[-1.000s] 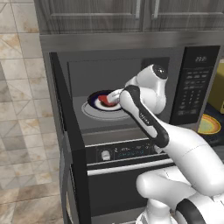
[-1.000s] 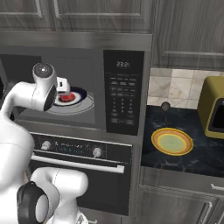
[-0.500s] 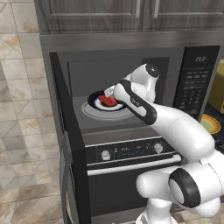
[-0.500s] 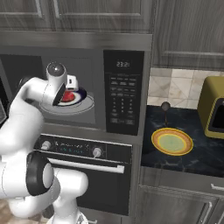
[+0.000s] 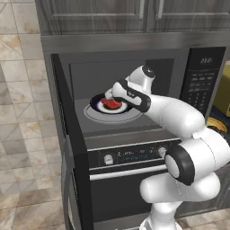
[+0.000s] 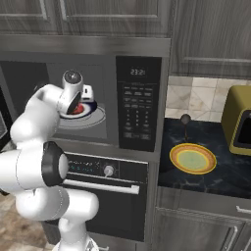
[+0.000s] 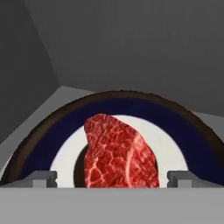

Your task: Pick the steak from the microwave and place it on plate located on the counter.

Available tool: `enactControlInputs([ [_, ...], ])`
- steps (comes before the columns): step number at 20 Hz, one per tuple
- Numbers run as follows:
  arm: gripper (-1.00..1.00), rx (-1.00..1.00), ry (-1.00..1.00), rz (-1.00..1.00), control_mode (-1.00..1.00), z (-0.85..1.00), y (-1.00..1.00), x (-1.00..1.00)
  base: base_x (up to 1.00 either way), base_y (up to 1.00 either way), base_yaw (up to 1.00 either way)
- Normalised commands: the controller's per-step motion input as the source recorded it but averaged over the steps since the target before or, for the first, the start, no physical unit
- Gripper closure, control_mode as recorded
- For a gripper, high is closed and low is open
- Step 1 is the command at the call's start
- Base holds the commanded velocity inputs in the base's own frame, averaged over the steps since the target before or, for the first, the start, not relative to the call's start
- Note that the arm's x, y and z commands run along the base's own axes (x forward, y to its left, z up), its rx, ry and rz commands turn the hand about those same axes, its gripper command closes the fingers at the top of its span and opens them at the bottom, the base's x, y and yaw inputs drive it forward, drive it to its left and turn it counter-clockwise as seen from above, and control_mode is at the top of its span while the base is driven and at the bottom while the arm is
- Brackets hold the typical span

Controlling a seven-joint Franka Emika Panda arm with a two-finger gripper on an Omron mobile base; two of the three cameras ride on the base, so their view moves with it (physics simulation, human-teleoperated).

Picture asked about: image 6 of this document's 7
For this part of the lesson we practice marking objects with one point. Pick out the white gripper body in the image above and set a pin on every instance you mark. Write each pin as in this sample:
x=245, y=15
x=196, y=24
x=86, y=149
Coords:
x=88, y=93

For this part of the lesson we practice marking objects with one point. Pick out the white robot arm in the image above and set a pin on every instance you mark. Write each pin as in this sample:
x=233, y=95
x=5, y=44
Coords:
x=36, y=170

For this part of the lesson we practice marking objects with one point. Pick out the white blue-rimmed plate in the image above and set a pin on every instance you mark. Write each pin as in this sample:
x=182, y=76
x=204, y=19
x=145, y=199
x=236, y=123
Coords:
x=89, y=106

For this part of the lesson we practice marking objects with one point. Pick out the red steak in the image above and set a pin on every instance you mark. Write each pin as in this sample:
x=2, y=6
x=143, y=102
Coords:
x=77, y=110

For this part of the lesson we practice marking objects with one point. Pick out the grey microwave oven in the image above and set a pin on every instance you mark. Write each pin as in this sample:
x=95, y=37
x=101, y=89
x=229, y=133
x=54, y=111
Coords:
x=139, y=104

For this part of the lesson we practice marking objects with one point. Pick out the black microwave door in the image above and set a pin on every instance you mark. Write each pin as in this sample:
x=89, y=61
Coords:
x=3, y=127

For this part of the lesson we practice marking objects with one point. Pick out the yellow green plate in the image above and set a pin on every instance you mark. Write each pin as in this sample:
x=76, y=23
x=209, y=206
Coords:
x=192, y=159

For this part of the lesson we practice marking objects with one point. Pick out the silver oven knob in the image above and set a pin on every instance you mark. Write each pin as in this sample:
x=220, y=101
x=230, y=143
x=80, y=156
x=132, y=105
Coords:
x=109, y=170

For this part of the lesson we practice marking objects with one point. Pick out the dark ladle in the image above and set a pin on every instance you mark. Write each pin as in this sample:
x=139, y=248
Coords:
x=186, y=120

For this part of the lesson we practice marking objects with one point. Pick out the black built-in oven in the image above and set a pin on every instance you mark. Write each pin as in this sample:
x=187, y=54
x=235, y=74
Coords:
x=121, y=212

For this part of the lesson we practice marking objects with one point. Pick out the yellow toaster oven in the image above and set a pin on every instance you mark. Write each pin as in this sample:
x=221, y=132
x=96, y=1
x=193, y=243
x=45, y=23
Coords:
x=237, y=121

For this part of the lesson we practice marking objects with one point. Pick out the grey drawer under oven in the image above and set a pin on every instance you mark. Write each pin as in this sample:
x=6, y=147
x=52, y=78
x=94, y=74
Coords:
x=121, y=244

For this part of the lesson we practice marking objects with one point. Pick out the grey drawer front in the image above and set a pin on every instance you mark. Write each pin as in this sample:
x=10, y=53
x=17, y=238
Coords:
x=199, y=202

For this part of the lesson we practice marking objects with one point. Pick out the grey base cupboard door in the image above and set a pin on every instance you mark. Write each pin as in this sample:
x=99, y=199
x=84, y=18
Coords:
x=192, y=233
x=245, y=238

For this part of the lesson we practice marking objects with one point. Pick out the grey wall cupboard door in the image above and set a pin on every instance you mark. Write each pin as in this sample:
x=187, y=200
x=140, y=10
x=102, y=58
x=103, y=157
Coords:
x=114, y=16
x=212, y=36
x=23, y=16

